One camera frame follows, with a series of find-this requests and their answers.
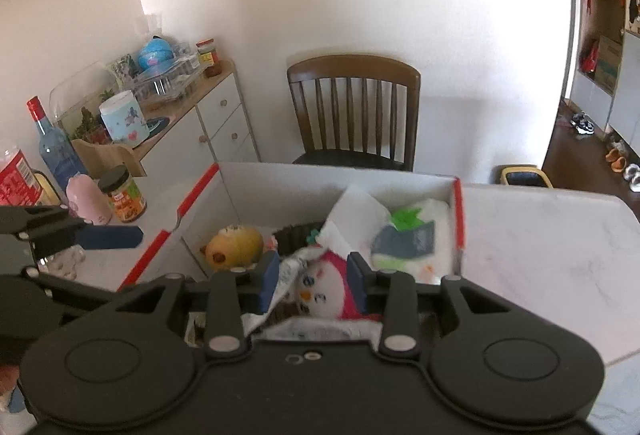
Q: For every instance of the brown wooden chair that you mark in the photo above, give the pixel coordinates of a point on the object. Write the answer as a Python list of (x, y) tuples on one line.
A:
[(358, 111)]

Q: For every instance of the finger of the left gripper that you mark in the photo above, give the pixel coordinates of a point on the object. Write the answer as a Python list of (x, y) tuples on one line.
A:
[(121, 237)]

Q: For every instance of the yellow plush toy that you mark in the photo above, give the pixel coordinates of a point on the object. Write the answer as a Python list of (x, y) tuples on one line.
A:
[(233, 246)]

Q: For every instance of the white tissue pack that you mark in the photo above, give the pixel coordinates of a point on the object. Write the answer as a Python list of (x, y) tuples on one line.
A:
[(418, 239)]

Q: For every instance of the white printed canister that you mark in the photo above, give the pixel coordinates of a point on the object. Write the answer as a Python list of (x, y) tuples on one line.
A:
[(124, 120)]

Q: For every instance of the blue glass bottle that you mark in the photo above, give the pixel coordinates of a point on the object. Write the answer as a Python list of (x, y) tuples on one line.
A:
[(55, 148)]

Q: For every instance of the silver foil packet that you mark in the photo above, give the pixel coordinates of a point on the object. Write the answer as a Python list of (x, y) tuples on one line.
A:
[(289, 271)]

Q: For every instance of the white side cabinet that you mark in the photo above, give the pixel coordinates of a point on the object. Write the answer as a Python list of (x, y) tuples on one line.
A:
[(208, 125)]

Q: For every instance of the red cardboard box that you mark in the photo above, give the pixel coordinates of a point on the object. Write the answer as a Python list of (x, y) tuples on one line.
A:
[(273, 196)]

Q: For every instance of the orange label jar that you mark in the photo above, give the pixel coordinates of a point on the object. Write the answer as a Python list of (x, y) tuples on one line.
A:
[(123, 194)]

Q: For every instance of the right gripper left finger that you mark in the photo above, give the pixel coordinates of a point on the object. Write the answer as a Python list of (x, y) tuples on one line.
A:
[(232, 294)]

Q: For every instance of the white cabinet row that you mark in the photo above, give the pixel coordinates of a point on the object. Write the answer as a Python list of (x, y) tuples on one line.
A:
[(606, 82)]

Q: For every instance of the red label plastic bottle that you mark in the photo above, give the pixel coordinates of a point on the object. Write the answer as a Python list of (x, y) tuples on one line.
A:
[(18, 185)]

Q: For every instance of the pink small bottle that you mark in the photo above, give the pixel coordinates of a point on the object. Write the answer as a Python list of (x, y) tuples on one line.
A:
[(87, 201)]

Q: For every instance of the dark brown snack packet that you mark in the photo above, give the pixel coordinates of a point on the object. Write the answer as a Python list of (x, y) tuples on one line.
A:
[(294, 237)]

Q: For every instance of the pink plush toy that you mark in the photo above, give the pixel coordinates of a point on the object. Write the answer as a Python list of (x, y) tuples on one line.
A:
[(322, 290)]

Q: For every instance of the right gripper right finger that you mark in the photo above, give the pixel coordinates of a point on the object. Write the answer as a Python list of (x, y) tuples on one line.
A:
[(392, 295)]

